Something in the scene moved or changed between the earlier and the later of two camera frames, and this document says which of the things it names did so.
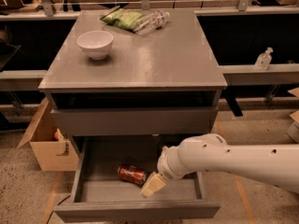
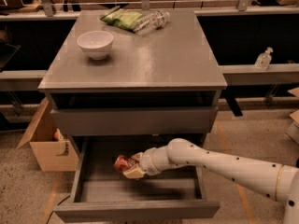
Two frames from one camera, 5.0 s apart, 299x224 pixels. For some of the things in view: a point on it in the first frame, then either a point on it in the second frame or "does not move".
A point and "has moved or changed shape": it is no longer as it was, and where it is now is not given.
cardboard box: [49, 147] does not move
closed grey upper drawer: [136, 120] does not move
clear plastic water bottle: [151, 22] does not move
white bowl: [95, 43] does not move
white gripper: [165, 167] to [146, 163]
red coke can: [132, 174] has moved or changed shape
